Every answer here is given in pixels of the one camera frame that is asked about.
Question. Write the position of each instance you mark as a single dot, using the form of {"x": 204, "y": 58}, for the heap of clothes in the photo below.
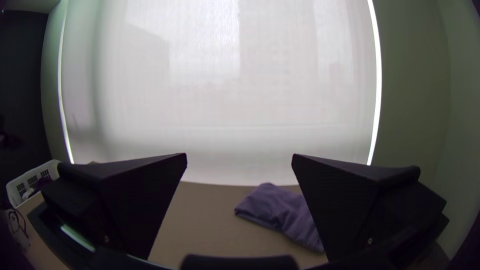
{"x": 39, "y": 183}

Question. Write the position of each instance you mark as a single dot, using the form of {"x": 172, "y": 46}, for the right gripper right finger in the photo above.
{"x": 356, "y": 202}

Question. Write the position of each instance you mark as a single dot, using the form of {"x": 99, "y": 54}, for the white laundry basket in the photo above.
{"x": 18, "y": 187}

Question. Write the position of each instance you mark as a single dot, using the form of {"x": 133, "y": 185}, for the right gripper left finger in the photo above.
{"x": 123, "y": 198}

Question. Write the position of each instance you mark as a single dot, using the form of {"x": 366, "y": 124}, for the blue-grey t-shirt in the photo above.
{"x": 277, "y": 210}

